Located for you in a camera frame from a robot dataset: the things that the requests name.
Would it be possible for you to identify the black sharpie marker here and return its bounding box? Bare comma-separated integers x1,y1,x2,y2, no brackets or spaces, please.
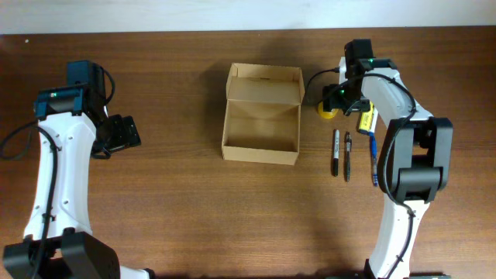
332,129,339,177

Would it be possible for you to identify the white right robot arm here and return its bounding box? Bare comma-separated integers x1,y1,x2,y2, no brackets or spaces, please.
318,39,453,278

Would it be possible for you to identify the brown cardboard box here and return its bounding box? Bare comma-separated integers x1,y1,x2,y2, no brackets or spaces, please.
222,63,305,165

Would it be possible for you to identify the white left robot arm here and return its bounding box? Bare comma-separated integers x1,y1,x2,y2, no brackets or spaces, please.
2,60,155,279

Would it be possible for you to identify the blue cap whiteboard marker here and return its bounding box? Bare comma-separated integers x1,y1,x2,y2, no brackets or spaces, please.
368,108,379,136

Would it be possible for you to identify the blue pen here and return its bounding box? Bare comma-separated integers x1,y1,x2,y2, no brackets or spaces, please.
369,133,379,187

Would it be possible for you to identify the yellow highlighter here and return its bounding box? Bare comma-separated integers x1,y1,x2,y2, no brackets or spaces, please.
357,102,374,135

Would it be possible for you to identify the yellow tape roll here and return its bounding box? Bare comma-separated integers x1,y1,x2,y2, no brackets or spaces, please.
317,102,339,119

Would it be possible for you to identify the black pen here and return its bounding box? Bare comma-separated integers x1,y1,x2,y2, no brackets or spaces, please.
345,132,352,182

